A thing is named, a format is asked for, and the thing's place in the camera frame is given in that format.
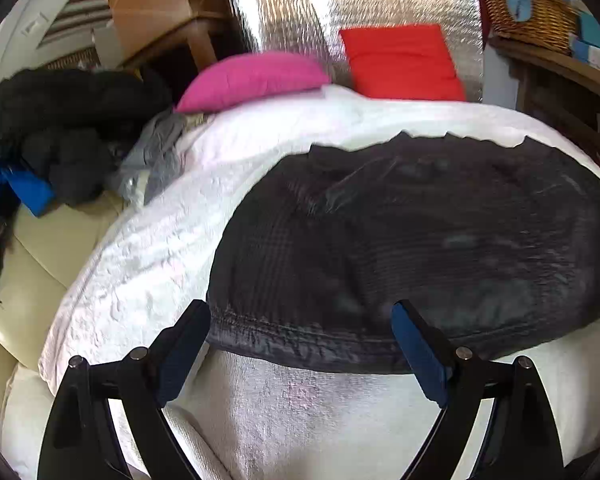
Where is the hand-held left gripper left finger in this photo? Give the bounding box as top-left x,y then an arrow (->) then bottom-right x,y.
36,299 -> 212,480

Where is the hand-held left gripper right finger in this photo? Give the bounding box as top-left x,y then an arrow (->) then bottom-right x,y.
391,299 -> 565,480

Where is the black quilted jacket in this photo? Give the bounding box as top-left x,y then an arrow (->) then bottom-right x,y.
206,131 -> 600,375

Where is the pile of black clothes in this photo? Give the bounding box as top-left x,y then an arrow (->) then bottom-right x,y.
0,67 -> 173,207

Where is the white textured blanket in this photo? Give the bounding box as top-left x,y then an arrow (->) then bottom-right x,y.
0,84 -> 600,480

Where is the cream leather sofa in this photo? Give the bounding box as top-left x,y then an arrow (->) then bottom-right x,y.
0,192 -> 131,431

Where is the grey garment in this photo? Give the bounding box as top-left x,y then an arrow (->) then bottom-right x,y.
111,110 -> 188,207

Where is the blue garment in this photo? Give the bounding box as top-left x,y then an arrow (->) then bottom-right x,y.
0,160 -> 57,246

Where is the pink pillow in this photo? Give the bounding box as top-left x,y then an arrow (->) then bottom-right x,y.
175,51 -> 332,114

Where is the red pillow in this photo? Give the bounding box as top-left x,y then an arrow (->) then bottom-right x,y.
339,24 -> 467,102

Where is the wooden shelf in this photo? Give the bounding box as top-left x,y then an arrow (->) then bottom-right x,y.
487,35 -> 600,161

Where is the wooden side table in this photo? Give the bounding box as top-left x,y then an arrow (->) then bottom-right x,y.
120,10 -> 241,73

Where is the wicker basket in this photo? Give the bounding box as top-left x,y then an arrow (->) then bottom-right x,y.
477,0 -> 581,56

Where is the silver foil insulation sheet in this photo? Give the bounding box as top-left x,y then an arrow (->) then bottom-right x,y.
227,0 -> 485,106

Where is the cardboard box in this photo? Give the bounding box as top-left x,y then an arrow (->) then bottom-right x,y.
99,0 -> 196,61

